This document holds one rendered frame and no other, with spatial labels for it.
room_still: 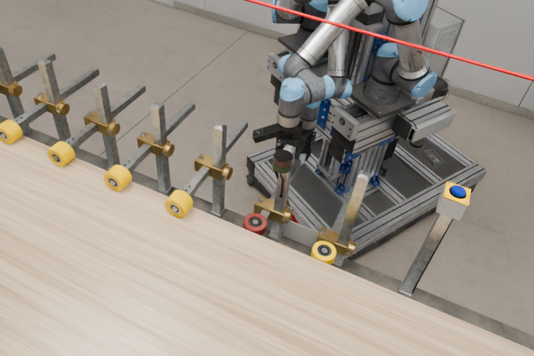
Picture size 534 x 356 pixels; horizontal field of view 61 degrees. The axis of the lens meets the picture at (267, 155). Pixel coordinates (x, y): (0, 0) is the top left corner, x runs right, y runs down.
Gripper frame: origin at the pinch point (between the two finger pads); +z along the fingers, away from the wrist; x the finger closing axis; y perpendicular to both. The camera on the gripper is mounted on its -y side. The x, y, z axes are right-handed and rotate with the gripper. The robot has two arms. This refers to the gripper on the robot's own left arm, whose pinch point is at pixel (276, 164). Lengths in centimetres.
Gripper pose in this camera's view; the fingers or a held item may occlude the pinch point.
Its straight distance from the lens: 164.6
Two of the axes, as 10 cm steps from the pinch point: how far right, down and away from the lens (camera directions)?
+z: -0.8, 7.4, 6.7
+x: 0.8, -6.6, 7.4
